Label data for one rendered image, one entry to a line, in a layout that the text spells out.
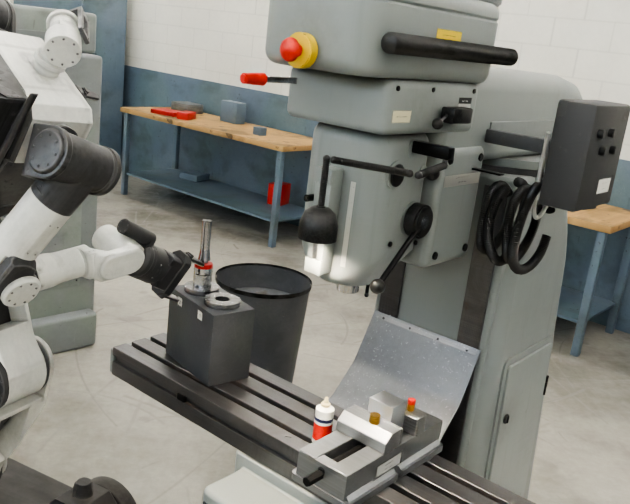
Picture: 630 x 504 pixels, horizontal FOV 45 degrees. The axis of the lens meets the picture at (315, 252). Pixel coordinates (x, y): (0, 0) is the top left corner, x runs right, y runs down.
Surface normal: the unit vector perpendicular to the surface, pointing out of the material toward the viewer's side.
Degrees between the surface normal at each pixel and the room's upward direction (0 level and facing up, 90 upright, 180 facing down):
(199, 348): 90
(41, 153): 70
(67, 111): 75
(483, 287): 90
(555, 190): 90
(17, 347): 60
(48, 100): 34
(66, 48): 116
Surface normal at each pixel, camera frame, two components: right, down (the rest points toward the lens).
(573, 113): -0.64, 0.14
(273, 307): 0.30, 0.36
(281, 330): 0.50, 0.36
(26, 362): 0.82, -0.28
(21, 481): 0.11, -0.95
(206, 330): -0.78, 0.08
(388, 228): 0.76, 0.26
